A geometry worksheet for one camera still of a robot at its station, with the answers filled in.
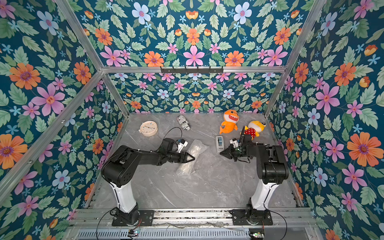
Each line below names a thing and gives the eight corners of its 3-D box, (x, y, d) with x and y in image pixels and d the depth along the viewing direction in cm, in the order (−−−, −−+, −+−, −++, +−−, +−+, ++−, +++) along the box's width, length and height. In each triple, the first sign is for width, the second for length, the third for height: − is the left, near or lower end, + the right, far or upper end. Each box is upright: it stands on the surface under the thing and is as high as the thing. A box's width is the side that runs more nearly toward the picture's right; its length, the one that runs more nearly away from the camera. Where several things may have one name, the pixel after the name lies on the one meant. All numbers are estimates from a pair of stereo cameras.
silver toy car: (185, 131, 110) (185, 128, 108) (176, 119, 118) (176, 117, 115) (191, 128, 112) (191, 125, 110) (182, 117, 120) (182, 114, 117)
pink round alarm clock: (139, 136, 109) (137, 133, 106) (143, 123, 116) (142, 120, 114) (156, 136, 109) (154, 133, 106) (159, 123, 116) (158, 120, 114)
